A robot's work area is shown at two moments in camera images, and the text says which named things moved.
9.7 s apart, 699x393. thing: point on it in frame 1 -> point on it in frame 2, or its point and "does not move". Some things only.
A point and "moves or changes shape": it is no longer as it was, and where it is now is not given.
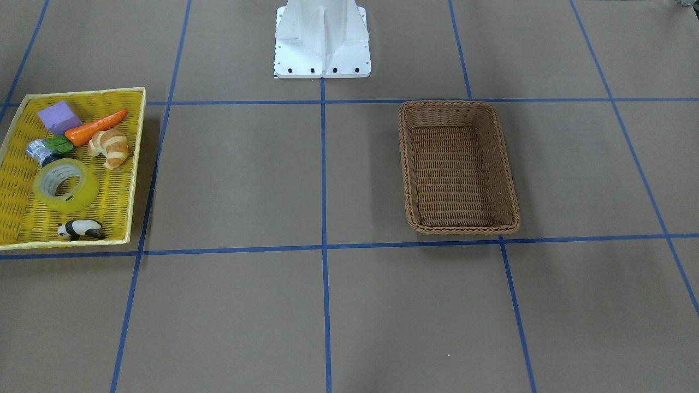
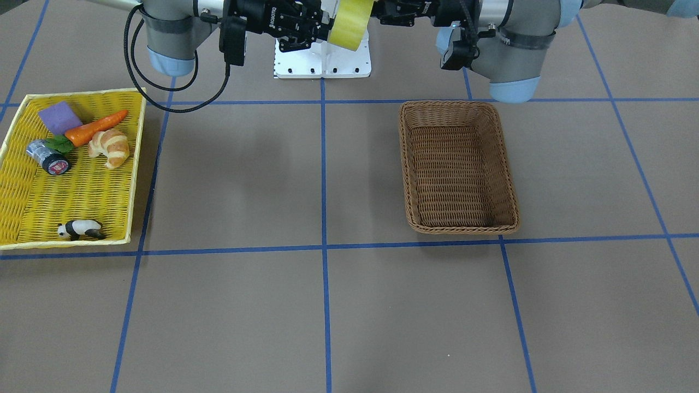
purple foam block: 58,118 does not move
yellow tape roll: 65,185 moves or changes shape
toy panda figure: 80,229 does not move
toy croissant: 112,143 does not move
